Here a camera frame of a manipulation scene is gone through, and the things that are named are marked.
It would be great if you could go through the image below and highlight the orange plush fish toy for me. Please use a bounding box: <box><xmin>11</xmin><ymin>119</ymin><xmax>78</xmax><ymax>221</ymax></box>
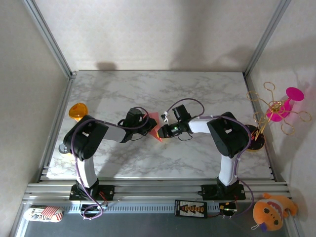
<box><xmin>251</xmin><ymin>192</ymin><xmax>299</xmax><ymax>233</ymax></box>

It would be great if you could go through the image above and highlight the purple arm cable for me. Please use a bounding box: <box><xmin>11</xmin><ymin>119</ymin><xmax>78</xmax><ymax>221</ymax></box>
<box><xmin>166</xmin><ymin>98</ymin><xmax>255</xmax><ymax>220</ymax></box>
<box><xmin>71</xmin><ymin>106</ymin><xmax>150</xmax><ymax>221</ymax></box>

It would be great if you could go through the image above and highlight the pink plastic goblet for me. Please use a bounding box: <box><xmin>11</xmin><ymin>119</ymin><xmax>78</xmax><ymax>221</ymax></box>
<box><xmin>266</xmin><ymin>86</ymin><xmax>305</xmax><ymax>123</ymax></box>

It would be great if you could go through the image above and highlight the yellow drink can silver lid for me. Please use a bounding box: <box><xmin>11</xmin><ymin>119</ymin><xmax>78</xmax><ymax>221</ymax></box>
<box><xmin>58</xmin><ymin>144</ymin><xmax>72</xmax><ymax>156</ymax></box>

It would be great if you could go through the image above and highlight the aluminium frame rail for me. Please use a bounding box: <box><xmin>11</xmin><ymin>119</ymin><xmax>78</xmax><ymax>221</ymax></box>
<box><xmin>21</xmin><ymin>181</ymin><xmax>293</xmax><ymax>205</ymax></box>

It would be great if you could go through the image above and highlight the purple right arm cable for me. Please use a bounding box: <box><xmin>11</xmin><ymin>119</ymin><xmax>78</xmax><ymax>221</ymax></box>
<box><xmin>166</xmin><ymin>98</ymin><xmax>255</xmax><ymax>220</ymax></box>

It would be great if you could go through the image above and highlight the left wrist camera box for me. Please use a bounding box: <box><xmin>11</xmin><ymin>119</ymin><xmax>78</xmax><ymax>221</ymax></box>
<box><xmin>125</xmin><ymin>107</ymin><xmax>146</xmax><ymax>124</ymax></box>

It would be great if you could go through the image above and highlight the aluminium frame post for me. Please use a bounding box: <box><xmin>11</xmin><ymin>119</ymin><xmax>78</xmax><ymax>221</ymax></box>
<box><xmin>22</xmin><ymin>0</ymin><xmax>78</xmax><ymax>79</ymax></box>
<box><xmin>243</xmin><ymin>0</ymin><xmax>292</xmax><ymax>78</ymax></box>

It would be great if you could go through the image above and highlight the black charging board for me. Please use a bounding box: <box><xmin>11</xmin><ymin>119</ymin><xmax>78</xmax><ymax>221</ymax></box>
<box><xmin>174</xmin><ymin>199</ymin><xmax>208</xmax><ymax>219</ymax></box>

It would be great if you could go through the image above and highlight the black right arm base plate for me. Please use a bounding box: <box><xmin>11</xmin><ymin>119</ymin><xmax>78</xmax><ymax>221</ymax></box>
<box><xmin>201</xmin><ymin>184</ymin><xmax>246</xmax><ymax>201</ymax></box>

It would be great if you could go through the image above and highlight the orange plastic cup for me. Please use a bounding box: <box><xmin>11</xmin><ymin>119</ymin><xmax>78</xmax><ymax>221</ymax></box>
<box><xmin>68</xmin><ymin>102</ymin><xmax>89</xmax><ymax>123</ymax></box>

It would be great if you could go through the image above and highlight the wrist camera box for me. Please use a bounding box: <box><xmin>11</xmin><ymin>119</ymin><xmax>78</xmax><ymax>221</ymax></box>
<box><xmin>125</xmin><ymin>107</ymin><xmax>146</xmax><ymax>124</ymax></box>
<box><xmin>172</xmin><ymin>104</ymin><xmax>193</xmax><ymax>121</ymax></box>

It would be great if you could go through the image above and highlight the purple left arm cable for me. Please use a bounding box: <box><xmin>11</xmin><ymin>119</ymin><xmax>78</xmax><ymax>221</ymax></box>
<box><xmin>71</xmin><ymin>106</ymin><xmax>150</xmax><ymax>221</ymax></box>

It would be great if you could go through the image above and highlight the gold wire stand black base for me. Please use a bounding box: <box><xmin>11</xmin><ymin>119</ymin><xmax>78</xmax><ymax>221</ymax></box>
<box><xmin>244</xmin><ymin>81</ymin><xmax>313</xmax><ymax>152</ymax></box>

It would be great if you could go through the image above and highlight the grey metal sheet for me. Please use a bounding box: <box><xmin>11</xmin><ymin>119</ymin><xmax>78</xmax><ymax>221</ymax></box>
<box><xmin>9</xmin><ymin>212</ymin><xmax>301</xmax><ymax>237</ymax></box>

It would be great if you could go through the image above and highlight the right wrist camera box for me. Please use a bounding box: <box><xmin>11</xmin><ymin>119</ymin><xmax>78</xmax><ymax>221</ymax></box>
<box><xmin>172</xmin><ymin>104</ymin><xmax>193</xmax><ymax>121</ymax></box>

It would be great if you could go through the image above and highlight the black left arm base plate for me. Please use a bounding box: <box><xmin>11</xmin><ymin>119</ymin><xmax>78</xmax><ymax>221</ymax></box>
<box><xmin>69</xmin><ymin>184</ymin><xmax>116</xmax><ymax>201</ymax></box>

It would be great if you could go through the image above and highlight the grey slotted cable duct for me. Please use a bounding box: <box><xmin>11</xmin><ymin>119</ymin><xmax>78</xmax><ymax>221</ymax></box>
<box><xmin>61</xmin><ymin>202</ymin><xmax>222</xmax><ymax>214</ymax></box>

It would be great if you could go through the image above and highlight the aluminium side rail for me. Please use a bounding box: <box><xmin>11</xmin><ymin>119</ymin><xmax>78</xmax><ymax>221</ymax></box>
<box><xmin>36</xmin><ymin>74</ymin><xmax>76</xmax><ymax>184</ymax></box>
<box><xmin>243</xmin><ymin>73</ymin><xmax>288</xmax><ymax>184</ymax></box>

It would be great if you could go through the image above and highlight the red striped snack bag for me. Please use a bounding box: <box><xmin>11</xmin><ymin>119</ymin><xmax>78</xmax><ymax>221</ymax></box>
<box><xmin>25</xmin><ymin>204</ymin><xmax>65</xmax><ymax>223</ymax></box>

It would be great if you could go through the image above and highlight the pink square paper sheet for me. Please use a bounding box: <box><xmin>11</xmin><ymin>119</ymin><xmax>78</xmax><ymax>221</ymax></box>
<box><xmin>144</xmin><ymin>112</ymin><xmax>164</xmax><ymax>143</ymax></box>

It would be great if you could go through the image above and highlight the black power connector box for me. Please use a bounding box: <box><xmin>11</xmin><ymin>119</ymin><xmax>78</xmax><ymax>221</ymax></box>
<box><xmin>219</xmin><ymin>202</ymin><xmax>238</xmax><ymax>216</ymax></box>

